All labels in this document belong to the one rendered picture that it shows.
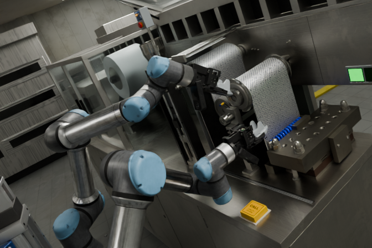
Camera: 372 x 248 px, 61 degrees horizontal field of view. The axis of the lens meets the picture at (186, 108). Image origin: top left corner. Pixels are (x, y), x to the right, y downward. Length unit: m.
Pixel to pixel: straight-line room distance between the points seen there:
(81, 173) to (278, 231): 0.81
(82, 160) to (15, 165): 4.73
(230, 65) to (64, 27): 8.91
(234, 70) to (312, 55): 0.35
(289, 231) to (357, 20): 0.75
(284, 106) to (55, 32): 9.17
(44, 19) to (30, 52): 4.43
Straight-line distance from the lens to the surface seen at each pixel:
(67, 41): 10.16
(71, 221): 1.43
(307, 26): 1.37
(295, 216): 1.16
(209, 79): 1.15
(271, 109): 1.33
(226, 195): 1.18
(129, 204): 0.87
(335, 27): 1.32
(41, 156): 6.05
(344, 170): 1.31
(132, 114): 0.98
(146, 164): 0.85
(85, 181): 1.44
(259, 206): 1.19
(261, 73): 1.31
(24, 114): 5.87
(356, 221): 1.43
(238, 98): 1.25
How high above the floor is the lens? 1.66
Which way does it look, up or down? 17 degrees down
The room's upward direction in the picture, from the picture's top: 22 degrees counter-clockwise
